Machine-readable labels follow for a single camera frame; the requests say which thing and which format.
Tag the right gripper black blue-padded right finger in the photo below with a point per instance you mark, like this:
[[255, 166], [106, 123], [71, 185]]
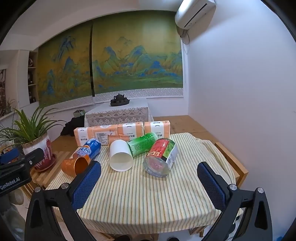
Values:
[[229, 199]]

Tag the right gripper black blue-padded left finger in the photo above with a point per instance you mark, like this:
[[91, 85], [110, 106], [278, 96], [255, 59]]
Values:
[[41, 221]]

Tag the green plastic cup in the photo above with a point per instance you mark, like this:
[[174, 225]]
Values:
[[142, 144]]

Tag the blue label cup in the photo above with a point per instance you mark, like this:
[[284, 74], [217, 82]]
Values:
[[90, 149]]

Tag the white paper cup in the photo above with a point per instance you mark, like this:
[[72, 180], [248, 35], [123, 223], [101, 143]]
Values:
[[120, 156]]

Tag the red green label cup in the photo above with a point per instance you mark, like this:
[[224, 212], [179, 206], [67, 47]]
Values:
[[161, 157]]

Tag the wooden slatted tray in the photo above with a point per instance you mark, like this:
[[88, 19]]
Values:
[[44, 178]]

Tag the potted green plant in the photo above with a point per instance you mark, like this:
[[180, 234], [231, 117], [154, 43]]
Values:
[[31, 133]]

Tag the orange tissue pack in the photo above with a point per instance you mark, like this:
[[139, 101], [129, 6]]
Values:
[[101, 133], [132, 130], [82, 135], [161, 128]]

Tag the black bag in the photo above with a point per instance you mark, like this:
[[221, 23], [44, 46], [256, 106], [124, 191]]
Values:
[[68, 129]]

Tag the striped yellow tablecloth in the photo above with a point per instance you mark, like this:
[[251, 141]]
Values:
[[135, 202]]

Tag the wooden shelf unit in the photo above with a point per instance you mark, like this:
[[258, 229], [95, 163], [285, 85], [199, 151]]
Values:
[[32, 76]]

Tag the dark teapot set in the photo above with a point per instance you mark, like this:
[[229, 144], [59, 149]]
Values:
[[119, 100]]

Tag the green landscape painting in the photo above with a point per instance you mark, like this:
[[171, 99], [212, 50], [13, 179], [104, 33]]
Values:
[[136, 53]]

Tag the white air conditioner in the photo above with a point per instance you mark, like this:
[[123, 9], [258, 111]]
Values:
[[190, 11]]

